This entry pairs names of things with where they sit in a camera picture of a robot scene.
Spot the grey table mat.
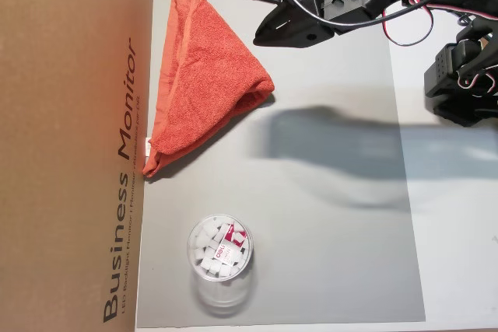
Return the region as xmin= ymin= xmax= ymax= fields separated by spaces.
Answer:
xmin=135 ymin=0 xmax=427 ymax=329

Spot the black camera cable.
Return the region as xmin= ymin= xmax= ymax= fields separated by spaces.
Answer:
xmin=272 ymin=0 xmax=498 ymax=28

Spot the brown cardboard monitor box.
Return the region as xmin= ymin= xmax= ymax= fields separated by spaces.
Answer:
xmin=0 ymin=0 xmax=157 ymax=332

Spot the red white eraser packet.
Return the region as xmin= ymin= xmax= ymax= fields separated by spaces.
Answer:
xmin=211 ymin=222 xmax=250 ymax=267

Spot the red white servo wire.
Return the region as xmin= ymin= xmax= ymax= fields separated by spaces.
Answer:
xmin=378 ymin=0 xmax=436 ymax=47

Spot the clear plastic jar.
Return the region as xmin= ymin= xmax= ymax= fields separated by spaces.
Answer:
xmin=185 ymin=213 xmax=260 ymax=317

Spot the orange terry towel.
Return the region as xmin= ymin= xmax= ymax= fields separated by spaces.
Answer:
xmin=142 ymin=0 xmax=276 ymax=180

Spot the black perforated base clamp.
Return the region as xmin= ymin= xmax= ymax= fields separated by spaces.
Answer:
xmin=433 ymin=99 xmax=496 ymax=128

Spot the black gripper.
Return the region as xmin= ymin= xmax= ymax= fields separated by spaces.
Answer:
xmin=252 ymin=0 xmax=385 ymax=49

